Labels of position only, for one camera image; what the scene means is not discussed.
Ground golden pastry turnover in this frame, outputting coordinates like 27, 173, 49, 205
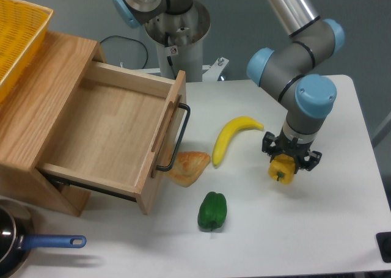
166, 151, 211, 188

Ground black drawer handle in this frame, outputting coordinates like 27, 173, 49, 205
156, 103, 191, 172

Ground wooden cabinet box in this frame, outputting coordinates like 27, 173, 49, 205
1, 31, 106, 216

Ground green bell pepper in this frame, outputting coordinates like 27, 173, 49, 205
197, 191, 227, 231

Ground open wooden drawer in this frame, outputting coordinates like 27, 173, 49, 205
37, 62, 186, 214

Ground yellow bell pepper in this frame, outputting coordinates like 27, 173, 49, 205
268, 154, 296, 185

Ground blue handled frying pan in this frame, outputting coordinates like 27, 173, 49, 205
1, 199, 87, 277

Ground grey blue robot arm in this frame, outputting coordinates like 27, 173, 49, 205
247, 0, 345, 172

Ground black cable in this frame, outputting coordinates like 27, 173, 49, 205
100, 35, 149, 70

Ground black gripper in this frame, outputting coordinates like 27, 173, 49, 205
261, 131, 322, 174

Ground black corner device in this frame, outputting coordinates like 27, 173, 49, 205
376, 232, 391, 263

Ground yellow banana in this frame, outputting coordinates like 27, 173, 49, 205
211, 116, 264, 167

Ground yellow plastic basket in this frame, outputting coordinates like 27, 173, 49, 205
1, 0, 54, 101

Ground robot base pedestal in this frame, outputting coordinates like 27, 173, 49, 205
112, 0, 211, 82

